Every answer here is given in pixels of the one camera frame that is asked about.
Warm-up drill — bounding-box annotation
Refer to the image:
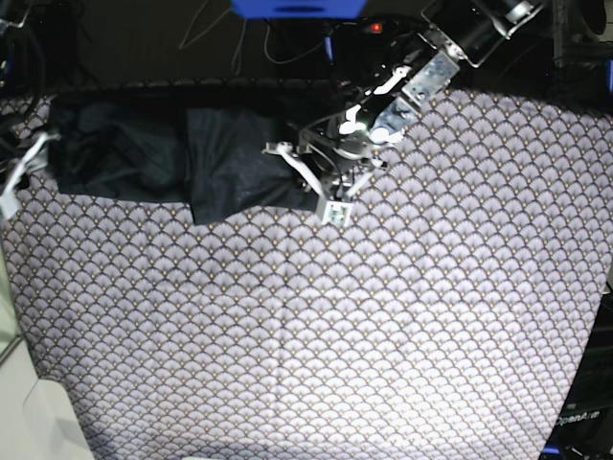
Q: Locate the blue clamp handle centre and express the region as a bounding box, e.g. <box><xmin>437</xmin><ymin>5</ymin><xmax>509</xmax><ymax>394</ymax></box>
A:
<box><xmin>323</xmin><ymin>35</ymin><xmax>334</xmax><ymax>64</ymax></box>

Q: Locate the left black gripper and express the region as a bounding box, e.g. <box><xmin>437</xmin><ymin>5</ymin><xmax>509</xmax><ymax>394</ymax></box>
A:
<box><xmin>293</xmin><ymin>128</ymin><xmax>383</xmax><ymax>196</ymax></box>

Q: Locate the fan-patterned grey tablecloth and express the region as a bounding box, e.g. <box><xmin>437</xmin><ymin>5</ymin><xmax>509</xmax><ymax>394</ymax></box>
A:
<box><xmin>1</xmin><ymin>90</ymin><xmax>612</xmax><ymax>459</ymax></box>

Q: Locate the black power strip red switch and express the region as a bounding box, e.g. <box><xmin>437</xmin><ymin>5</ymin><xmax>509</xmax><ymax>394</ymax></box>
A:
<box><xmin>359</xmin><ymin>16</ymin><xmax>398</xmax><ymax>35</ymax></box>

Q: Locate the blue clamp far right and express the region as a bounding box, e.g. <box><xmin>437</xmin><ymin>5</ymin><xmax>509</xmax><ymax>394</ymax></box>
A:
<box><xmin>602</xmin><ymin>59</ymin><xmax>613</xmax><ymax>104</ymax></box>

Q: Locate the dark navy T-shirt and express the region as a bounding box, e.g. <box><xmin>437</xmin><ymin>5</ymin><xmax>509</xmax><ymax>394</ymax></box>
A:
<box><xmin>48</xmin><ymin>94</ymin><xmax>318</xmax><ymax>225</ymax></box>

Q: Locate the white cabinet corner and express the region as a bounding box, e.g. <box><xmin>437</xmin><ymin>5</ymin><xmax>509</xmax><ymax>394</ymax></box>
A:
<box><xmin>1</xmin><ymin>263</ymin><xmax>93</xmax><ymax>459</ymax></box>

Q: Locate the blue box at top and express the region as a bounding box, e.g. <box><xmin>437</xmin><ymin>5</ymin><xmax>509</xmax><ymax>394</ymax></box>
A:
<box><xmin>231</xmin><ymin>0</ymin><xmax>367</xmax><ymax>19</ymax></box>

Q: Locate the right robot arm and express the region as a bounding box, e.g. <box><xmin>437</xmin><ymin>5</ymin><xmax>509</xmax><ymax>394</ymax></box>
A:
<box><xmin>1</xmin><ymin>1</ymin><xmax>47</xmax><ymax>149</ymax></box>

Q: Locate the black OpenArm base box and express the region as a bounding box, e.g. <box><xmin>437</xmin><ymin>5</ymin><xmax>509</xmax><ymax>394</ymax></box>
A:
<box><xmin>540</xmin><ymin>292</ymin><xmax>612</xmax><ymax>459</ymax></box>

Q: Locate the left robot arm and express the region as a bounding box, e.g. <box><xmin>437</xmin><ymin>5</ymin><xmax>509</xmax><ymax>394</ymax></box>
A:
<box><xmin>293</xmin><ymin>1</ymin><xmax>546</xmax><ymax>200</ymax></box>

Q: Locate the grey cable loop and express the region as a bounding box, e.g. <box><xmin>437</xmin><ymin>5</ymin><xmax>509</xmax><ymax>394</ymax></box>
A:
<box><xmin>262</xmin><ymin>18</ymin><xmax>327</xmax><ymax>66</ymax></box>

